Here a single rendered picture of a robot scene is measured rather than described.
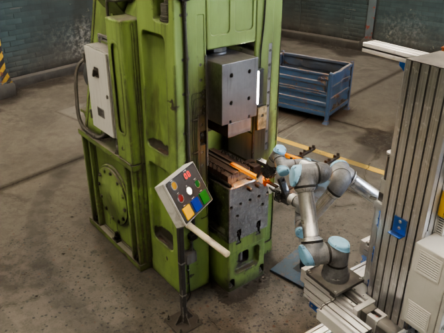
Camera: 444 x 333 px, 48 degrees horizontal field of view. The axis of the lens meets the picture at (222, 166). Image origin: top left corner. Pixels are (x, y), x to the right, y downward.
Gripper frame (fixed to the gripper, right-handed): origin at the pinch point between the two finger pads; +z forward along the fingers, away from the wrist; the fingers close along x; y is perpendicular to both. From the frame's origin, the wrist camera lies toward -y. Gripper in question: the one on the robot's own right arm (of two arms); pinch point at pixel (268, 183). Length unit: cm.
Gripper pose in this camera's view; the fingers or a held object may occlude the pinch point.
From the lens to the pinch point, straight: 332.1
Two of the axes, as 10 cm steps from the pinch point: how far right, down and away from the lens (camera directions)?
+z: -6.2, -3.5, 7.0
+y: 0.1, 8.9, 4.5
